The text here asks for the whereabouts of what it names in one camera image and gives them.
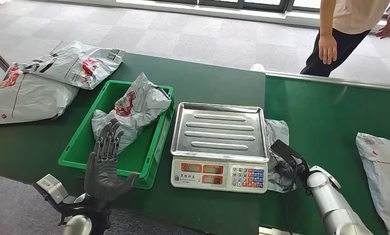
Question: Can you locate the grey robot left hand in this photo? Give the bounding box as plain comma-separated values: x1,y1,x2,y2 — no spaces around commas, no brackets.
84,118,140,209

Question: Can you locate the person's left hand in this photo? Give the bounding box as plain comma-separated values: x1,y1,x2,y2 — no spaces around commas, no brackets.
375,14,390,40

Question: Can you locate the person's right hand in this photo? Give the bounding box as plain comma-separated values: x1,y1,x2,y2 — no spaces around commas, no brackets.
317,34,338,65

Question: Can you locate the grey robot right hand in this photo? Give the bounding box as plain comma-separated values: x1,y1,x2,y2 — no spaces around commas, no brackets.
275,156,310,189

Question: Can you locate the grey package with red logo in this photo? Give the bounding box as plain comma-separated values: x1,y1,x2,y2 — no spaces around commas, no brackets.
91,71,172,155

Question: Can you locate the large grey courier package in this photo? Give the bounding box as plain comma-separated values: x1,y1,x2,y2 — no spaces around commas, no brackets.
355,132,390,235

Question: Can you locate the big pale grey package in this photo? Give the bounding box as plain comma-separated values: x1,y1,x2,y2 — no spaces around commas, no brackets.
0,63,80,126

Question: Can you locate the flat grey package with labels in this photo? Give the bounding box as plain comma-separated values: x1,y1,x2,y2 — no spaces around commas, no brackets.
21,40,126,90

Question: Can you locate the green plastic crate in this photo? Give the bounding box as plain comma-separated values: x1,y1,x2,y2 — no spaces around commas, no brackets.
58,79,176,190

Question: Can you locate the person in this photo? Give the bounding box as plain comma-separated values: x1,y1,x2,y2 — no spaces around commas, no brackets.
300,0,390,78

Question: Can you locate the steel scale tray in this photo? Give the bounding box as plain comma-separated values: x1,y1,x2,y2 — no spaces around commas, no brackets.
170,102,270,163

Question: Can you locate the white window sill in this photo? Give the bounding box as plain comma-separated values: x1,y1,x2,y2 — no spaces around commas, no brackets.
52,0,390,36

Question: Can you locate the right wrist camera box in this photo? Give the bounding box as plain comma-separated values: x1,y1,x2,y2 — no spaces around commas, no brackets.
270,139,302,165

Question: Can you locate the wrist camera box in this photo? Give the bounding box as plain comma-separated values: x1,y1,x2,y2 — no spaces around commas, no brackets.
270,139,302,165
33,174,75,212

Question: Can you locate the silver conveyor side rail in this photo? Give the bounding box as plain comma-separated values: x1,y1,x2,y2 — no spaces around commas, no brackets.
258,226,294,235
265,70,390,92

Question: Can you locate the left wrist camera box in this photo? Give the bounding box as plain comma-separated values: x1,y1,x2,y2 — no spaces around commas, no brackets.
33,174,75,212

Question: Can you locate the dark window frame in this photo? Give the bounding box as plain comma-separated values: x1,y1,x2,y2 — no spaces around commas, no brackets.
156,0,322,14

